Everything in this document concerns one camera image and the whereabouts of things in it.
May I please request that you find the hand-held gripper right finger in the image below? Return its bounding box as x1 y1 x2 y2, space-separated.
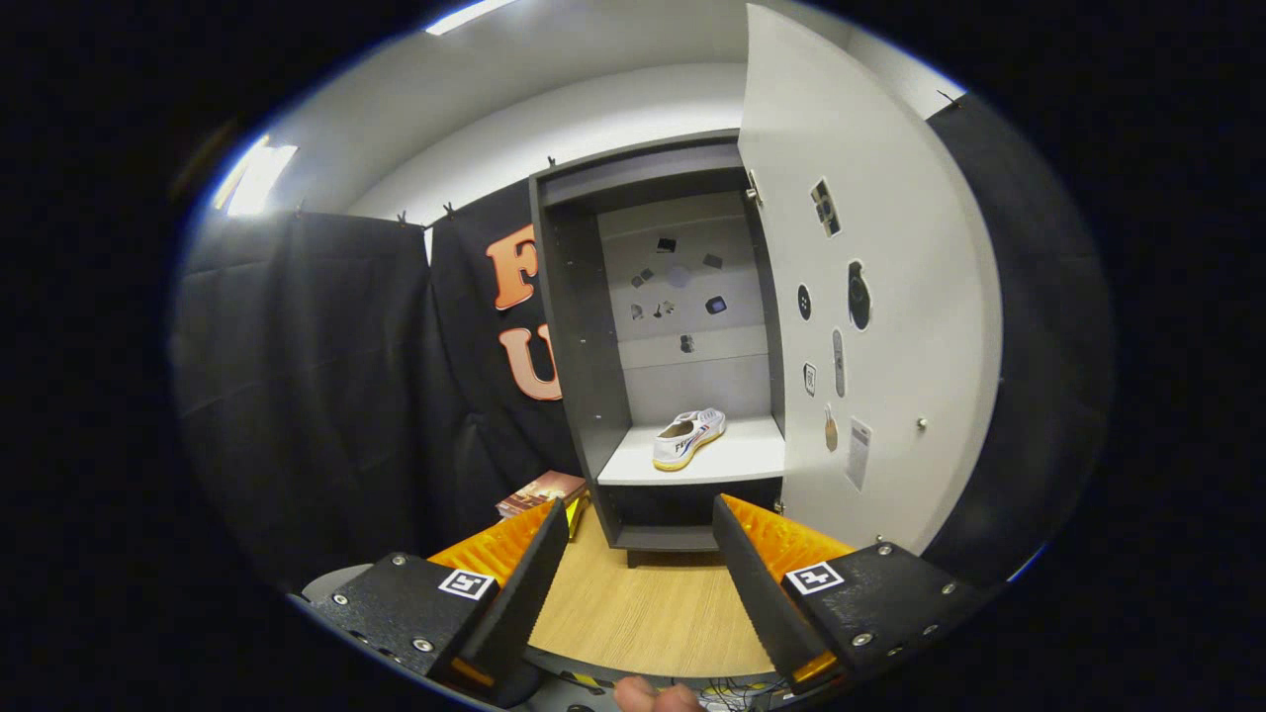
712 492 990 693

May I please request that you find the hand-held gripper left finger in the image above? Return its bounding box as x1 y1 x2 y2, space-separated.
287 497 571 705

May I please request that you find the white shoe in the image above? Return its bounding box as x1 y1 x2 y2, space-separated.
652 407 728 473

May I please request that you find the grey shoe cabinet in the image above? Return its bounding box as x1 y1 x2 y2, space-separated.
529 129 787 570

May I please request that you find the beige shoe cabinet door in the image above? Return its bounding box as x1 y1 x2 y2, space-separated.
737 3 1005 555

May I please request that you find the white cabinet shelf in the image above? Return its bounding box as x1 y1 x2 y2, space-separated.
596 413 787 488

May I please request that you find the brown book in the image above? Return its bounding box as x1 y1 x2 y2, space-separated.
497 470 588 520

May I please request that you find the grey chair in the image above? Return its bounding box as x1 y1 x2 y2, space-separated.
302 562 377 604

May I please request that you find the black backdrop cloth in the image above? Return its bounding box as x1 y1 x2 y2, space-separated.
168 94 1119 594

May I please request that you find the narrow ceiling light strip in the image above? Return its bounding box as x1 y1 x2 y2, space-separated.
213 138 300 219

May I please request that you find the large ceiling light panel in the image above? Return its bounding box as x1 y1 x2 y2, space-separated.
425 0 520 38

